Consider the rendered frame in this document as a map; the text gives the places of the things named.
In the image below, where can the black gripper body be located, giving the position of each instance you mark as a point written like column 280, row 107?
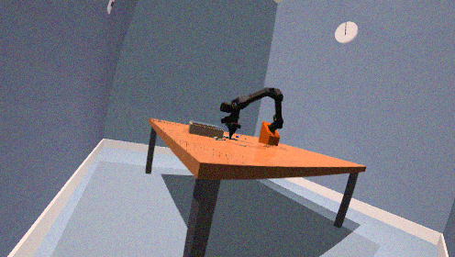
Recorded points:
column 234, row 121

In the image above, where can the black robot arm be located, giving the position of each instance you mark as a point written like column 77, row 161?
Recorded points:
column 243, row 101

